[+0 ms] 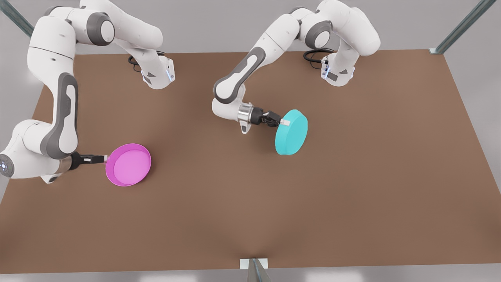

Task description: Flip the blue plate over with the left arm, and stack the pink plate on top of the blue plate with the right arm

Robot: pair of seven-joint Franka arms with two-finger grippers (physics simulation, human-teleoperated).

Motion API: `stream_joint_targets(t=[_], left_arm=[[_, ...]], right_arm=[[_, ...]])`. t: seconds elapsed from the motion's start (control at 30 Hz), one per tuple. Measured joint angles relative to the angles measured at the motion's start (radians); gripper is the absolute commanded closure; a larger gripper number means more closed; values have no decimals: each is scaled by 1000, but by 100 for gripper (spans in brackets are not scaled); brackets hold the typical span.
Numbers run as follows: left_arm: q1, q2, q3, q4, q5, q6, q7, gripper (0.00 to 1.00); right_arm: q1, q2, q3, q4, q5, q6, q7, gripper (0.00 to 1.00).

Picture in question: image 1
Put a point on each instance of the blue plate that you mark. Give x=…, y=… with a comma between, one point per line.
x=291, y=132

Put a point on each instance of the pink plate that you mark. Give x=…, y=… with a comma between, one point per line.
x=129, y=164

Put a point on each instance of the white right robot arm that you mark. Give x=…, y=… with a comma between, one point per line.
x=51, y=58

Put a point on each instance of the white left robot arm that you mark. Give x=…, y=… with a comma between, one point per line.
x=274, y=35

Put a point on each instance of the silver frame post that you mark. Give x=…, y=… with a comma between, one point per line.
x=17, y=17
x=462, y=27
x=255, y=270

